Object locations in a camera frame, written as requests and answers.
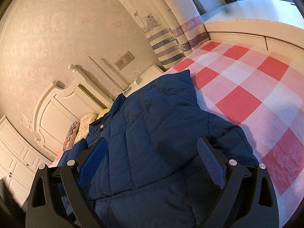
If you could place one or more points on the white wardrobe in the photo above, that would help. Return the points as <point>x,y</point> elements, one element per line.
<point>19,161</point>

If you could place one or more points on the navy blue puffer jacket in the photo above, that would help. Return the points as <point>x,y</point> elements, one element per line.
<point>152,174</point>

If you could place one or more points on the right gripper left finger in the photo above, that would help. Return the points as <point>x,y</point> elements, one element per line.
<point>45,207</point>

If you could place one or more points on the colourful patterned pillow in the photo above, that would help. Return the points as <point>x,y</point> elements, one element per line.
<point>71,136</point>

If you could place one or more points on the wall switch stickers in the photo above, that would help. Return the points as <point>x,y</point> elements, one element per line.
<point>27,123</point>

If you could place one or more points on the white charger with cable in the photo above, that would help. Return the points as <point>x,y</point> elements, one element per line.
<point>136,82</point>

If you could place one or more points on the wall socket panel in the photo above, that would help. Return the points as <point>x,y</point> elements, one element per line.
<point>124,60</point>

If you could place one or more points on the white wooden headboard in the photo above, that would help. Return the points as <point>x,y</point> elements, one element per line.
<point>58,108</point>

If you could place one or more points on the yellow pillow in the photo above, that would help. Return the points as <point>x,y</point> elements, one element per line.
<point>102,113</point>

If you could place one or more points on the white window bench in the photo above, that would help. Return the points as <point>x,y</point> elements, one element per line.
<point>280,24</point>

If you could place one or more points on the white nightstand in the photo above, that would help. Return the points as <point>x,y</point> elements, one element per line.
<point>150,74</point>

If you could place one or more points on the red white checkered bed cover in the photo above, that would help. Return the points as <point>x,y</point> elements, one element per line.
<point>262,93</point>

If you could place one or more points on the nautical print curtain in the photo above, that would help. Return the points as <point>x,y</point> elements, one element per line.
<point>173,28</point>

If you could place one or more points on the cream floral pillow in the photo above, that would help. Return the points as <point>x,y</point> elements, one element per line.
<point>84,123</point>

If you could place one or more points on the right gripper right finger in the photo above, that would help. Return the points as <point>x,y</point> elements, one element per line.
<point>247,197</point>

